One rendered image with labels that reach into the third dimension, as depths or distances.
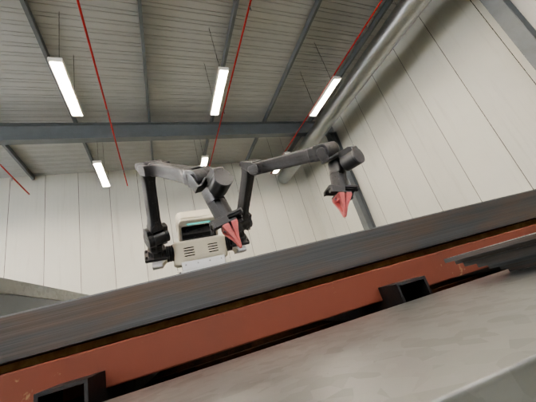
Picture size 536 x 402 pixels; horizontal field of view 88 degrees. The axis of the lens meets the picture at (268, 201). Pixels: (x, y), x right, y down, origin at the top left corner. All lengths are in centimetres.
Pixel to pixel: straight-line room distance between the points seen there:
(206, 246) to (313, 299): 113
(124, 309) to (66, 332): 7
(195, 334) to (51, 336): 17
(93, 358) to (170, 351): 9
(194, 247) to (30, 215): 1104
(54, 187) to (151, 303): 1225
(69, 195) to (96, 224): 151
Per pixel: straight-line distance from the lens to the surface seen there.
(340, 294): 46
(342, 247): 48
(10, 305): 108
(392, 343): 23
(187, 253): 151
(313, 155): 101
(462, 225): 63
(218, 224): 78
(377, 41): 835
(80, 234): 1169
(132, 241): 1130
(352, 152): 94
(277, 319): 43
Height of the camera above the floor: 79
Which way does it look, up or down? 20 degrees up
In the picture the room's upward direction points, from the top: 16 degrees counter-clockwise
